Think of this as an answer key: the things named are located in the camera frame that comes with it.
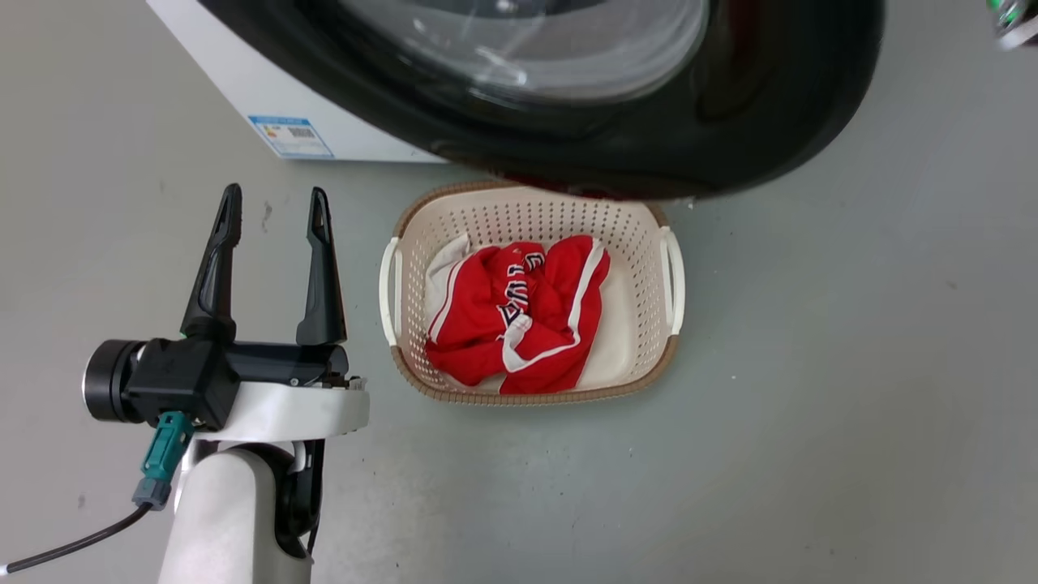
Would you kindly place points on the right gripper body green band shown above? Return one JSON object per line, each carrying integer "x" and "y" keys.
{"x": 1018, "y": 24}

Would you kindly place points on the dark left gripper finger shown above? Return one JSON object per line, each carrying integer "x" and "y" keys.
{"x": 215, "y": 284}
{"x": 322, "y": 300}

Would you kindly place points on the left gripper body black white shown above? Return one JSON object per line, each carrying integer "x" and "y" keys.
{"x": 182, "y": 377}

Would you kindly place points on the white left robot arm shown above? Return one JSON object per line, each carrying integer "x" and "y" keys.
{"x": 219, "y": 519}

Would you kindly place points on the white washing machine body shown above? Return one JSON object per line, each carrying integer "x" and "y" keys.
{"x": 243, "y": 81}

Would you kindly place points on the black round washing machine door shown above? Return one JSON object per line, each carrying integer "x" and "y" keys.
{"x": 770, "y": 122}

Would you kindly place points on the red jersey with white trim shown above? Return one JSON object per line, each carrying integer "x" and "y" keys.
{"x": 470, "y": 324}

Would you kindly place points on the blue white energy label sticker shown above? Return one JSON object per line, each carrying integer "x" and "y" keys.
{"x": 290, "y": 136}

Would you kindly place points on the beige perforated laundry basket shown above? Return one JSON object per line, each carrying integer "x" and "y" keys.
{"x": 486, "y": 215}

